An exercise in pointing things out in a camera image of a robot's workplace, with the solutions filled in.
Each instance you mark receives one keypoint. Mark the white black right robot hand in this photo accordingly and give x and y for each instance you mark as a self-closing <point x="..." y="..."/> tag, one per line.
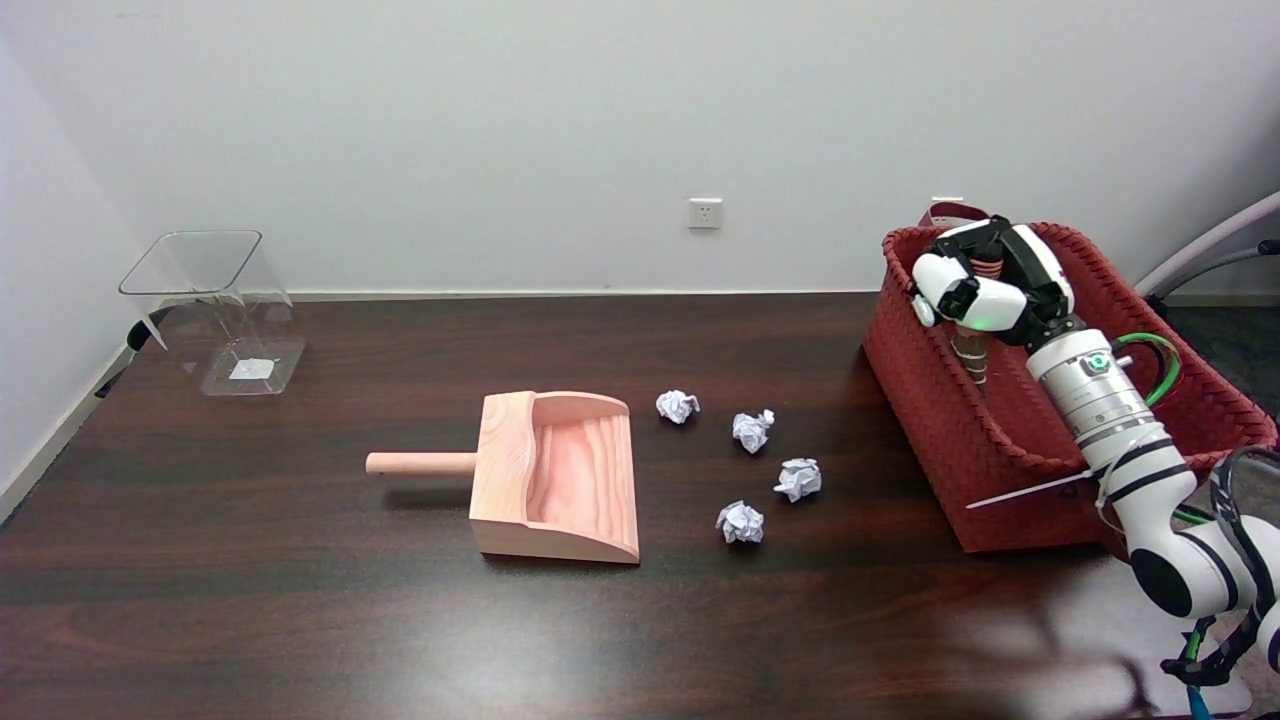
<point x="985" y="300"/>

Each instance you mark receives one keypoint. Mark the straw hand broom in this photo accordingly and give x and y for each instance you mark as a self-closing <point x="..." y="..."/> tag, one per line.
<point x="972" y="355"/>

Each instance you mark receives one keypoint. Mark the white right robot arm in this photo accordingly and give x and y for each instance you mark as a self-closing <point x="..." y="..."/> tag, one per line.
<point x="1120" y="420"/>

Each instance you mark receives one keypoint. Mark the red-brown woven basket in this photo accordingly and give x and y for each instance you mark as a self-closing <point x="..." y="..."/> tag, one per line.
<point x="1000" y="470"/>

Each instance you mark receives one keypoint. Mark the crumpled white paper ball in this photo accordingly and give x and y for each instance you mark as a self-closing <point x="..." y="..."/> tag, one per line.
<point x="677" y="406"/>
<point x="798" y="479"/>
<point x="752" y="430"/>
<point x="740" y="522"/>

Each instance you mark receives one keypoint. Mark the wooden dustpan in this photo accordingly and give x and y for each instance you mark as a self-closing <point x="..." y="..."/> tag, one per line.
<point x="560" y="480"/>

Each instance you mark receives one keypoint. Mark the clear plastic bin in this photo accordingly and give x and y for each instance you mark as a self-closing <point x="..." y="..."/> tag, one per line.
<point x="235" y="330"/>

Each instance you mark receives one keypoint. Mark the grey curved chair frame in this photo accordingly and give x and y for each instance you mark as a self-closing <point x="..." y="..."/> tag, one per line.
<point x="1195" y="250"/>

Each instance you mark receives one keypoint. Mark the white wall socket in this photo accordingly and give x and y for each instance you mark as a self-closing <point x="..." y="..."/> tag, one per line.
<point x="705" y="213"/>

